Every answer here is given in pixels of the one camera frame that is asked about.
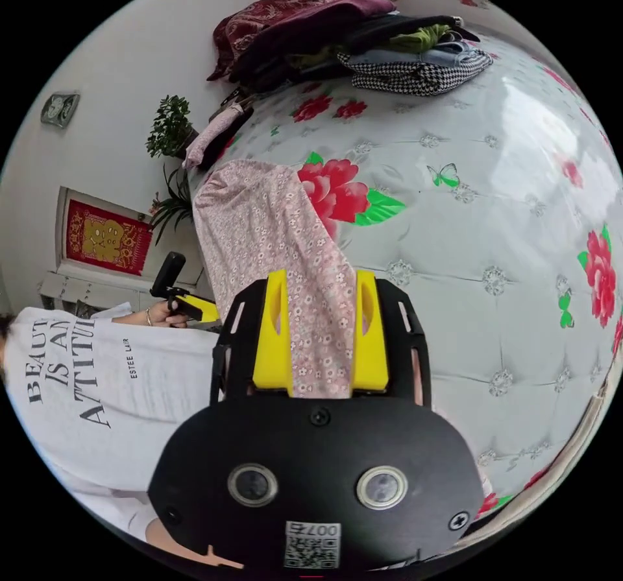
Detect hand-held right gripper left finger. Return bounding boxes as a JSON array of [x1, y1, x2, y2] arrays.
[[252, 269, 295, 394]]

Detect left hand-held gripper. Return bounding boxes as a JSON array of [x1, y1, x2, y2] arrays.
[[149, 283, 221, 335]]

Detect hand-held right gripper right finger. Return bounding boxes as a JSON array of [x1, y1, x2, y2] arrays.
[[351, 269, 390, 392]]

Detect pink floral pants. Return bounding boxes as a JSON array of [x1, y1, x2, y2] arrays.
[[191, 160, 358, 398]]

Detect person's left forearm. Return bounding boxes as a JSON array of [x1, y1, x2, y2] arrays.
[[110, 309, 153, 327]]

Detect bed with floral quilted sheet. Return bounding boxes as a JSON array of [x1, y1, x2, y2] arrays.
[[187, 31, 623, 526]]

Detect person's left hand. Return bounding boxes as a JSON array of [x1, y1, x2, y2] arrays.
[[145, 298, 189, 330]]

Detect person's right hand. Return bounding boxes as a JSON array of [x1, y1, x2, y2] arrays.
[[409, 346, 426, 406]]

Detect long-leaved green potted plant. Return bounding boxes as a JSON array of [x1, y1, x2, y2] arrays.
[[147, 165, 197, 247]]

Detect red and gold paper poster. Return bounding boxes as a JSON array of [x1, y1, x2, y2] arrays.
[[64, 198, 153, 276]]

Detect person's body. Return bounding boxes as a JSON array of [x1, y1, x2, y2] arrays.
[[0, 300, 226, 543]]

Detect pink rolled cloth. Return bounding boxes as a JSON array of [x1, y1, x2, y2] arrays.
[[182, 101, 255, 171]]

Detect small-leaved green potted plant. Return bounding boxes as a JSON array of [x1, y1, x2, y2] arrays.
[[145, 94, 201, 160]]

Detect pile of clothes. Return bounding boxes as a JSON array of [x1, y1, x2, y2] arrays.
[[206, 0, 495, 99]]

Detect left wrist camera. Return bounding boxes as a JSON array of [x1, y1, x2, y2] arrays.
[[153, 250, 188, 296]]

